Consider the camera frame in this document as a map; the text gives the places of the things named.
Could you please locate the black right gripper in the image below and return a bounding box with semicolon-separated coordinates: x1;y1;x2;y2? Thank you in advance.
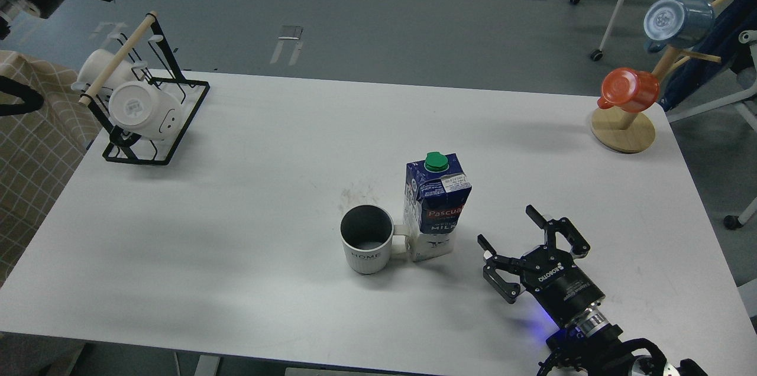
477;205;606;327

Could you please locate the blue milk carton green cap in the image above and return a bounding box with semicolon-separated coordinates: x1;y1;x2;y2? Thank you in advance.
403;151;471;262

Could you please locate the white ribbed ceramic mug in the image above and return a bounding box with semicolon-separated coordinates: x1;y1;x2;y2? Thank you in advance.
339;205;410;275

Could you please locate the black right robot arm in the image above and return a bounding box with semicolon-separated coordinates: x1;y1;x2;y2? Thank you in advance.
477;205;705;375

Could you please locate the orange plastic cup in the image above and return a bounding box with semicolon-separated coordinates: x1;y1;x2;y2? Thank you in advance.
597;68;660;113

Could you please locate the blue plastic cup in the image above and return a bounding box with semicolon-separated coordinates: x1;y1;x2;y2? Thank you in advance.
643;0;716;53

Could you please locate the wooden mug tree stand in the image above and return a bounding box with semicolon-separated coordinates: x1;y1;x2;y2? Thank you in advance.
591;0;746;154

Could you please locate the metal floor socket plate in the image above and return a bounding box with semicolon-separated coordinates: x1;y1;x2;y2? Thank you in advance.
278;25;305;40

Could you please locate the white mug on rack front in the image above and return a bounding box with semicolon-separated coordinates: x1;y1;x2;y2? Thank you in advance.
108;82;186;141

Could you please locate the white mug on rack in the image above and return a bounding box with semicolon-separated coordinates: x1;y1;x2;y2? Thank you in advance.
71;49;143;96
108;82;186;141

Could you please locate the white mug on rack rear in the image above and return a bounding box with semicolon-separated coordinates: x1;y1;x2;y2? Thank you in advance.
71;49;143;96

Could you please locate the black wire mug rack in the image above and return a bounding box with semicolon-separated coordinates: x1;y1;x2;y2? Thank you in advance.
72;11;210;166

